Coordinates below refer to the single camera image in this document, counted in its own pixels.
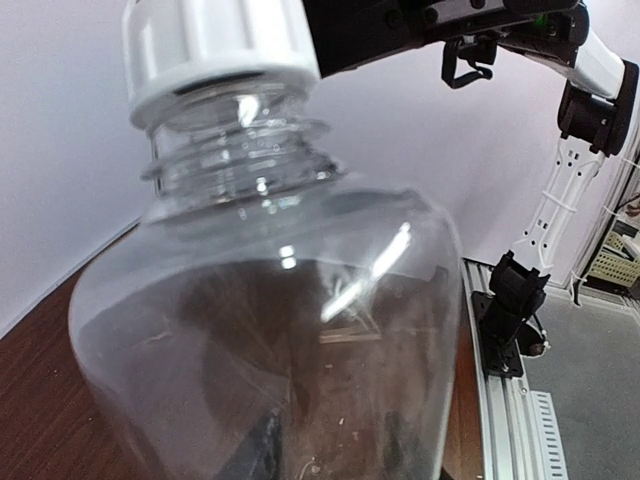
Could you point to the white bottle cap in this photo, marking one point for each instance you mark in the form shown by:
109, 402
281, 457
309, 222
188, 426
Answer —
171, 47

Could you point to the clear wide plastic bottle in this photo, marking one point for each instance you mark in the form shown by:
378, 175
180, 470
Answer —
273, 316

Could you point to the aluminium front rail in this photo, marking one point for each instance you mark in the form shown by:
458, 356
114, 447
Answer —
574, 413

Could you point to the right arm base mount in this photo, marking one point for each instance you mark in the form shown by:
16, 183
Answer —
506, 318

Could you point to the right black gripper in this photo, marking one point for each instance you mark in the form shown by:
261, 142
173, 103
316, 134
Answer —
351, 34

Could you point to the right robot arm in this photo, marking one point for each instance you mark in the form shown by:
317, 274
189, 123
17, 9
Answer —
594, 115

